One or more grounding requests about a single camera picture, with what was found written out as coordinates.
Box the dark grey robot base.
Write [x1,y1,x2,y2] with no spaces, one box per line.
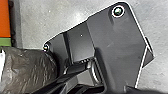
[43,1,156,94]

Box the green sofa seat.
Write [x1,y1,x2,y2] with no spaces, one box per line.
[0,36,13,48]

